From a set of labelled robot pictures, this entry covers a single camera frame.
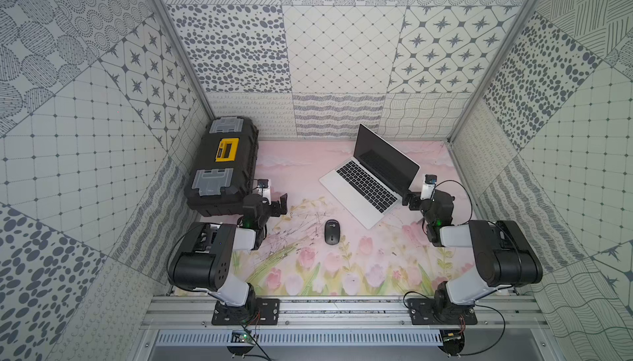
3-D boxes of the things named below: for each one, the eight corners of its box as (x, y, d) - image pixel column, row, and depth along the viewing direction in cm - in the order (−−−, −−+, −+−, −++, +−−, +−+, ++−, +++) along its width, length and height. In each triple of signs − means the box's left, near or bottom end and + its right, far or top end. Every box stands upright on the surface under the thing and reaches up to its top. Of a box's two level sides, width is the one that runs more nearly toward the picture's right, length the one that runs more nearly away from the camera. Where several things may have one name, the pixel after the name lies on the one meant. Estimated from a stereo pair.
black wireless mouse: (325, 245, 90) (325, 242, 88) (325, 222, 95) (325, 219, 94) (340, 245, 90) (340, 242, 88) (339, 222, 95) (339, 219, 94)
